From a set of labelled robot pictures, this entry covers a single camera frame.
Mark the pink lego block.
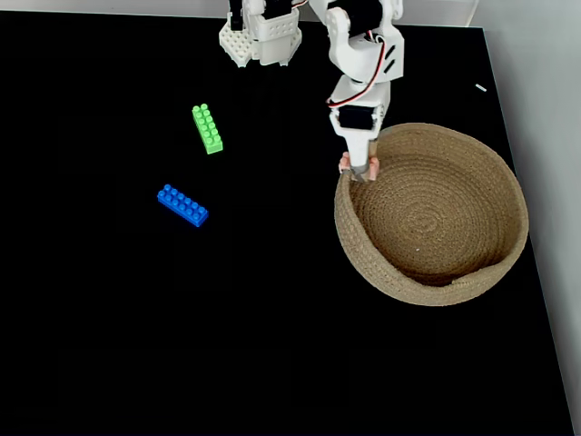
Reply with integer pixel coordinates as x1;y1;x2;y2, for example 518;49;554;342
339;151;381;183

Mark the green lego block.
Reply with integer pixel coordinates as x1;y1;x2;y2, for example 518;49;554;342
192;103;224;155

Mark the blue lego block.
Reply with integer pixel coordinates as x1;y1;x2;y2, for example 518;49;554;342
156;183;210;228

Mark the red black white cable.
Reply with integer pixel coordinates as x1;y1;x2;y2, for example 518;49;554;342
325;30;388;109

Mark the woven rope basket tray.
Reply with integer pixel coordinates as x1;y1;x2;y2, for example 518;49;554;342
334;122;530;307

